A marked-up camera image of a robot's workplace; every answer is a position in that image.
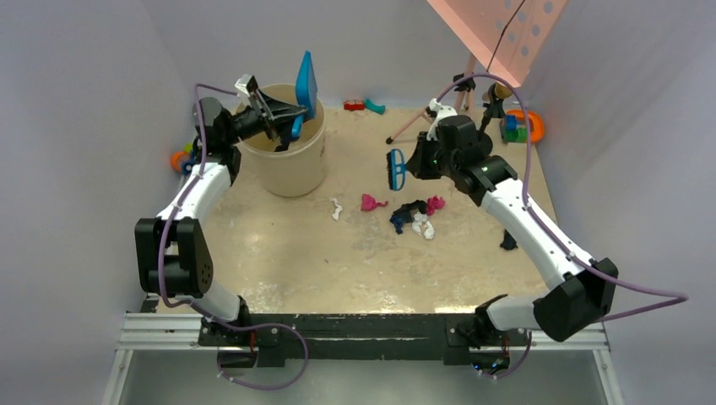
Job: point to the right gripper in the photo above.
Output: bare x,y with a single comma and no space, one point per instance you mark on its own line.
417,164

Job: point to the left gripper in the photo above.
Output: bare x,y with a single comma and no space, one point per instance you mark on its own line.
280,128

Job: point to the blue hand brush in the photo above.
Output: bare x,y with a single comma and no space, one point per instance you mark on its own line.
396,169

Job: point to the blue dustpan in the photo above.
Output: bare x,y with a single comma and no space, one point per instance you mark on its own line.
306,94

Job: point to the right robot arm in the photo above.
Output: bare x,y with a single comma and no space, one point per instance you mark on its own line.
580,288

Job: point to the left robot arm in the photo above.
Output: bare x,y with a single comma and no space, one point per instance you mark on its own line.
174,260

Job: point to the long black paper strip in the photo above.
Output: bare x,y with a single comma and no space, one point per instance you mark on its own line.
282,146

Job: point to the small pink paper scrap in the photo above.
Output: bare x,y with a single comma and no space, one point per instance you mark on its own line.
434,204

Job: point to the beige plastic bucket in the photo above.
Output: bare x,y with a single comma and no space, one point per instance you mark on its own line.
294,172

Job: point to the black twisted paper scrap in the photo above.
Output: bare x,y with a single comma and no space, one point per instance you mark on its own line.
404,214

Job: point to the white scrap left of dustpan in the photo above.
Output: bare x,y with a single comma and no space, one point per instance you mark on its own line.
421,225

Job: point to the dark blue paper scrap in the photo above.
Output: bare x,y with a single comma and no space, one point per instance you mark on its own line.
398,224

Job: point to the red toy block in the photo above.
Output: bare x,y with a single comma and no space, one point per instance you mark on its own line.
354,105

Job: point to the large pink paper ball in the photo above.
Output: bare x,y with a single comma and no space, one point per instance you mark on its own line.
370,203

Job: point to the black microphone stand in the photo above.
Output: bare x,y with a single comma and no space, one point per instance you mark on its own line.
493,100

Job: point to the green blue toy blocks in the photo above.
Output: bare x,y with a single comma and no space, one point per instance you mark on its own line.
513,129

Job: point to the orange wheeled toy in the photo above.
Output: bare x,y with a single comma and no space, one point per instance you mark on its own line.
182,161

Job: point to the white paper scrap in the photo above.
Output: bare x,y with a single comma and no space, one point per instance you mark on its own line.
338,208

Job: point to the black scrap behind dustpan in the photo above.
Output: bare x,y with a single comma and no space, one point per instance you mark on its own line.
508,242

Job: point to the pink music stand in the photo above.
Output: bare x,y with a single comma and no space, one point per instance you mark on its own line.
503,37

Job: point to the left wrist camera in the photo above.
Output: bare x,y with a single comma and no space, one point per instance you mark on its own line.
246,87

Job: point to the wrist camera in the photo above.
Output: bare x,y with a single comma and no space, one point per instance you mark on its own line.
246,87
439,111

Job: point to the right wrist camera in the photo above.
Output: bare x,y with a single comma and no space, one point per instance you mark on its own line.
439,111

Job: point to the orange ring toy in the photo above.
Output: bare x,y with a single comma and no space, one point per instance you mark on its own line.
533,122

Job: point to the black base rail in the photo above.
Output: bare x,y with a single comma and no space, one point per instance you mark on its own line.
269,340

